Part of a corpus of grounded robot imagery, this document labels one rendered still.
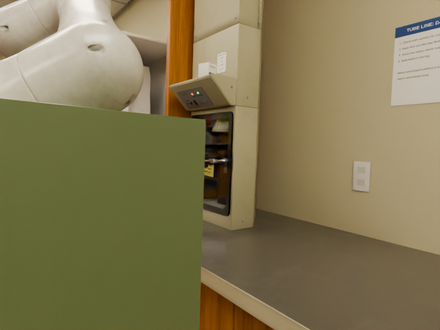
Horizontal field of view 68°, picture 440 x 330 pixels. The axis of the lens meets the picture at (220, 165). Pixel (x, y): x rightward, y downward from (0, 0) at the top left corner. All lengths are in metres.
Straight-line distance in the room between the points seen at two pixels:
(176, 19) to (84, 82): 1.17
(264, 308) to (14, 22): 0.80
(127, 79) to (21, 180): 0.23
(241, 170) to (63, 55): 0.90
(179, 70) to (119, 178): 1.26
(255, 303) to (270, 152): 1.06
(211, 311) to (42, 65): 0.72
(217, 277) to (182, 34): 1.11
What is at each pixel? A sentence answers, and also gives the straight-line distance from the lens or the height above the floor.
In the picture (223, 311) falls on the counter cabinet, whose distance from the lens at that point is 0.90.
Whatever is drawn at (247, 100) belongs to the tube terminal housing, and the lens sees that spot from 1.27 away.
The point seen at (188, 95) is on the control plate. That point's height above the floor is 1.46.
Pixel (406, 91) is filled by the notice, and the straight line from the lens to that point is 1.33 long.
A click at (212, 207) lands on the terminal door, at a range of 1.32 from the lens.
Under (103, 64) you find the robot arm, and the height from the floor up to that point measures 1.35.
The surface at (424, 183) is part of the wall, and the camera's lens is 1.28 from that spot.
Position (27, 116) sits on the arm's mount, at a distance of 0.29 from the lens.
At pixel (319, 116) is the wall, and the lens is 1.50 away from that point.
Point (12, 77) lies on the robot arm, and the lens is 0.49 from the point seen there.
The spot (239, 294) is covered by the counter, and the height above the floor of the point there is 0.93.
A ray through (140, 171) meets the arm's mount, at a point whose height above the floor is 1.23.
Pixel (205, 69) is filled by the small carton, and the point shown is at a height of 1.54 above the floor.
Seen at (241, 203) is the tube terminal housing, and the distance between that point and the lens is 1.27.
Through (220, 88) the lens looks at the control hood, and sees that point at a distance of 1.19.
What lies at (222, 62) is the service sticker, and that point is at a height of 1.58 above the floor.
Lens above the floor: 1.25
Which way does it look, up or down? 3 degrees down
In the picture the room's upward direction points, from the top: 2 degrees clockwise
